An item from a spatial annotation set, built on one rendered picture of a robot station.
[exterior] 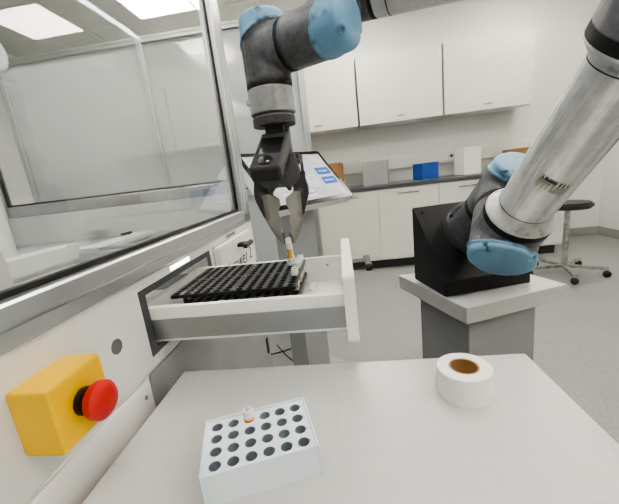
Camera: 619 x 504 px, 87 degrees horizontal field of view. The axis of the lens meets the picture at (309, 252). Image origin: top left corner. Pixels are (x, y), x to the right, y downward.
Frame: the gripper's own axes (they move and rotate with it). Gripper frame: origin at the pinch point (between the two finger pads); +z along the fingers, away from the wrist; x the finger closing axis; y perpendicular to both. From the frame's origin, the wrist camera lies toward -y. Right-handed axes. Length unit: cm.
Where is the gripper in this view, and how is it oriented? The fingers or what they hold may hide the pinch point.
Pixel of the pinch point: (287, 236)
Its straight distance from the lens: 57.7
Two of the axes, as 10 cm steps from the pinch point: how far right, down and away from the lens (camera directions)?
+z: 1.2, 9.7, 2.2
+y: 1.0, -2.3, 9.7
